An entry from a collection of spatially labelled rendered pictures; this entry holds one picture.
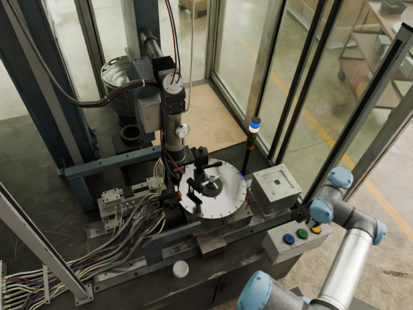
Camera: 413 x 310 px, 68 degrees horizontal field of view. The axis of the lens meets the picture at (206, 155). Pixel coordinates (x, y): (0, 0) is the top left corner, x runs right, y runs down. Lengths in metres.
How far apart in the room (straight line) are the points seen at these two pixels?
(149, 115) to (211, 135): 0.92
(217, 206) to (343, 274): 0.63
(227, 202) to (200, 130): 0.68
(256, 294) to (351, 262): 0.29
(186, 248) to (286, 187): 0.56
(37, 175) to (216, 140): 1.01
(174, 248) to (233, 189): 0.39
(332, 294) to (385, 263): 1.79
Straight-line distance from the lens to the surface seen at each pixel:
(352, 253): 0.97
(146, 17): 1.15
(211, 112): 2.03
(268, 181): 1.54
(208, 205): 1.36
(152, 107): 1.00
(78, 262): 1.52
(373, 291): 2.54
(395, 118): 1.09
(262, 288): 0.81
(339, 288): 0.90
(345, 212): 1.05
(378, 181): 3.08
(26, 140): 2.07
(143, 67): 1.06
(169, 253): 1.47
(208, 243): 1.42
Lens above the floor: 2.12
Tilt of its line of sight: 50 degrees down
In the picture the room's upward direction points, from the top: 5 degrees clockwise
